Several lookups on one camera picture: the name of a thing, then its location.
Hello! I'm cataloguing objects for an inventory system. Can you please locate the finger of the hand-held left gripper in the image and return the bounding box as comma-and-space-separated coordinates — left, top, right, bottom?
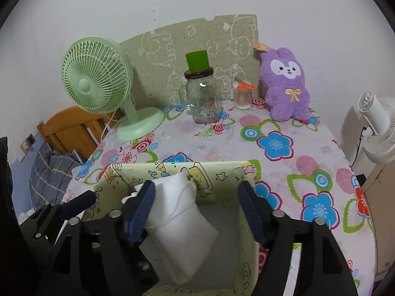
20, 191, 96, 239

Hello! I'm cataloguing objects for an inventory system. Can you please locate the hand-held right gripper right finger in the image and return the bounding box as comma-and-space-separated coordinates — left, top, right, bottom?
237, 181, 358, 296

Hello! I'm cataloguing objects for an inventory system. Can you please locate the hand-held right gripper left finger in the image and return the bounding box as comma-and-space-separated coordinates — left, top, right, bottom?
35, 180, 159, 296

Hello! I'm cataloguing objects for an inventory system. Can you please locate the white drawstring pouch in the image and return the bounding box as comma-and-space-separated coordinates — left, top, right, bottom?
122, 173, 219, 284

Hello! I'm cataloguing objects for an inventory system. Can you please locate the yellow printed fabric storage box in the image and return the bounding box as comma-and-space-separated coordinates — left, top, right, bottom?
93, 160, 269, 296

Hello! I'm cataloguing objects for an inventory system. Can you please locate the grey plaid pillow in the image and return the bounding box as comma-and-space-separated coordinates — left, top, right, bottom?
9, 142, 87, 210

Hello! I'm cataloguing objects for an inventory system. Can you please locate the wooden bed headboard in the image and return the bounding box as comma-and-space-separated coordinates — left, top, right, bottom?
36, 106, 121, 161

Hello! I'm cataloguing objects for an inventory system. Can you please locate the floral tablecloth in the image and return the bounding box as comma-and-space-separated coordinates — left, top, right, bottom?
19, 100, 375, 296

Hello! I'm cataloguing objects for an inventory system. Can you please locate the purple plush bunny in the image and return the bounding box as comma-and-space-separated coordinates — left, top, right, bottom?
253, 41, 312, 121

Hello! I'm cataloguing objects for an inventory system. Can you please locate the cotton swab container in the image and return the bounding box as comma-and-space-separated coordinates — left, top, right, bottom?
233, 78, 257, 111

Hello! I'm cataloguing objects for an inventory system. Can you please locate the glass jar mug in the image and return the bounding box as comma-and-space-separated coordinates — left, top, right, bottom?
179, 67, 221, 125

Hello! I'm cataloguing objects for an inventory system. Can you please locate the green desk fan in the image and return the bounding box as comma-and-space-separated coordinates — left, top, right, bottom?
61, 36, 165, 141

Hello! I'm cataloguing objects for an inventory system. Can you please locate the beige door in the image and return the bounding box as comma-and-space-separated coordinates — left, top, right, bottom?
359, 160, 395, 284

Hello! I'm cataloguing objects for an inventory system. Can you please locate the white standing fan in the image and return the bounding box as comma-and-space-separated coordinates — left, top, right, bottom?
342, 92, 395, 165

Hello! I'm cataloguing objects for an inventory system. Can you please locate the green plastic cup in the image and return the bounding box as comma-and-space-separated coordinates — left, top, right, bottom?
185, 50, 210, 73

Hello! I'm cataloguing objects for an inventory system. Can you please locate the wall socket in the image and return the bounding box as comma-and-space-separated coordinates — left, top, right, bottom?
20, 134, 36, 153

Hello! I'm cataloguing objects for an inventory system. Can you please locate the white fan cable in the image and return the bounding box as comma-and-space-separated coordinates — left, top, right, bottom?
100, 99, 136, 144

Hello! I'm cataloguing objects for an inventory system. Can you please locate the black fan cable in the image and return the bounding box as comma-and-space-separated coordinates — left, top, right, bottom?
350, 125, 368, 165

